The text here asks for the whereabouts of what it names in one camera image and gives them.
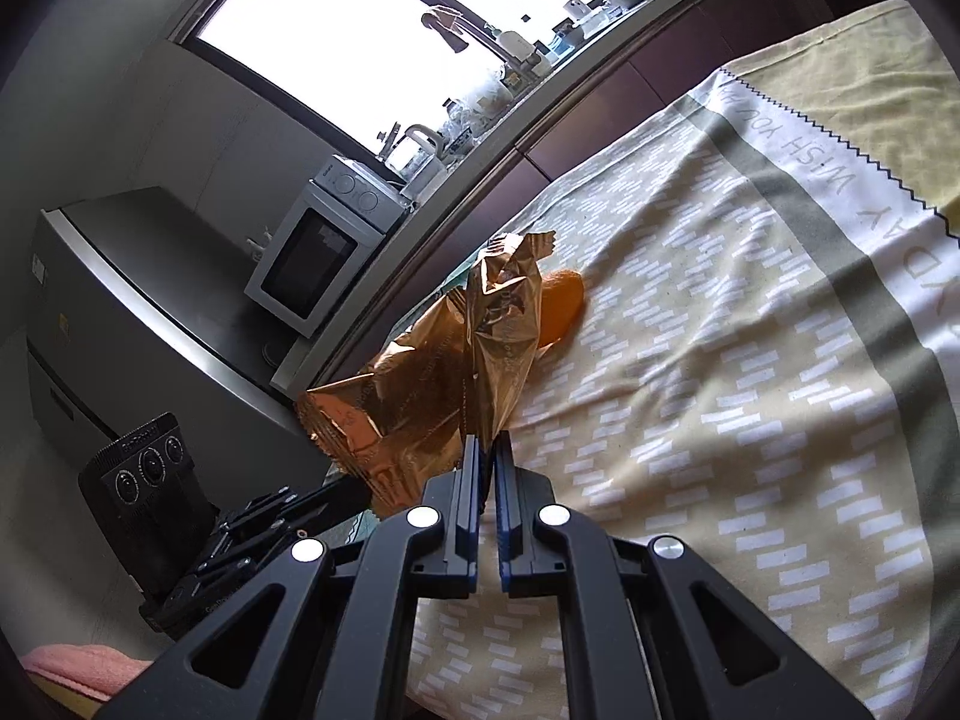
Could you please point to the stainless steel refrigerator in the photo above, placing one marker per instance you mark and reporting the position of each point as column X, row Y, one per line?
column 137, row 308

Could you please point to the patchwork patterned tablecloth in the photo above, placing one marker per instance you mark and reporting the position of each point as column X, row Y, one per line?
column 767, row 365

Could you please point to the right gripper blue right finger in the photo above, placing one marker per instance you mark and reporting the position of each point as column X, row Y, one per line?
column 505, row 496

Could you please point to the white microwave oven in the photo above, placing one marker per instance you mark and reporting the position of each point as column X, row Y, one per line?
column 337, row 223

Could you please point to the large orange peel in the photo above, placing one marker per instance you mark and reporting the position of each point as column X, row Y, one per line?
column 562, row 299

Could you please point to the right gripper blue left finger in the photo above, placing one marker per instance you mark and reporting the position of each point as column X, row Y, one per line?
column 469, row 511

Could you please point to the maroon kitchen counter cabinets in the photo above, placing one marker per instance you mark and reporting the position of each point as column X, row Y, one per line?
column 627, row 72

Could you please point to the pink sleeved left forearm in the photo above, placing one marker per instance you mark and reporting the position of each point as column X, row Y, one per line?
column 97, row 671

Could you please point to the glass electric kettle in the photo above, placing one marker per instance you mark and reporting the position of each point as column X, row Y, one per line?
column 411, row 149

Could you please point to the black window frame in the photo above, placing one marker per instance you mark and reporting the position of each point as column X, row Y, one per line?
column 363, row 66

